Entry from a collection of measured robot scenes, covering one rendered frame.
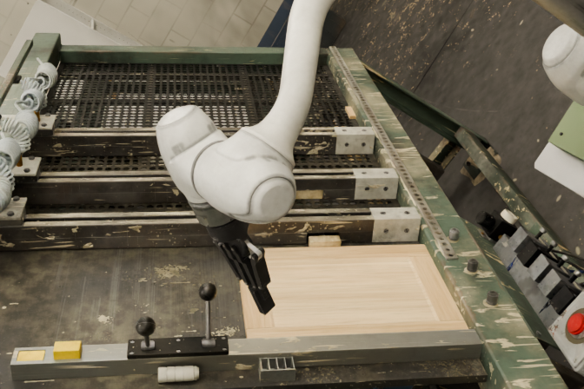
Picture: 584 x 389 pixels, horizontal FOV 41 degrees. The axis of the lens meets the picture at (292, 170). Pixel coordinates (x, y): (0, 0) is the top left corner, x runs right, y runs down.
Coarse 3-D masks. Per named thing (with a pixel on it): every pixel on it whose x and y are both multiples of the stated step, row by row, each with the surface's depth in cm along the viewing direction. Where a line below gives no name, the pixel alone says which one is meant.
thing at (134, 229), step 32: (0, 160) 184; (0, 224) 187; (32, 224) 189; (64, 224) 189; (96, 224) 190; (128, 224) 191; (160, 224) 192; (192, 224) 194; (256, 224) 196; (288, 224) 197; (320, 224) 199; (352, 224) 200; (384, 224) 201; (416, 224) 202
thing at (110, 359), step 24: (312, 336) 162; (336, 336) 162; (360, 336) 162; (384, 336) 163; (408, 336) 163; (432, 336) 164; (456, 336) 164; (48, 360) 151; (72, 360) 151; (96, 360) 151; (120, 360) 152; (144, 360) 153; (168, 360) 154; (192, 360) 154; (216, 360) 155; (240, 360) 156; (312, 360) 158; (336, 360) 159; (360, 360) 160; (384, 360) 161; (408, 360) 162
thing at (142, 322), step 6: (144, 318) 145; (150, 318) 146; (138, 324) 144; (144, 324) 144; (150, 324) 144; (138, 330) 144; (144, 330) 144; (150, 330) 144; (144, 336) 145; (144, 342) 154; (150, 342) 154; (144, 348) 153; (150, 348) 153
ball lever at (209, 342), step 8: (200, 288) 156; (208, 288) 155; (200, 296) 156; (208, 296) 155; (208, 304) 156; (208, 312) 156; (208, 320) 156; (208, 328) 156; (208, 336) 156; (208, 344) 155
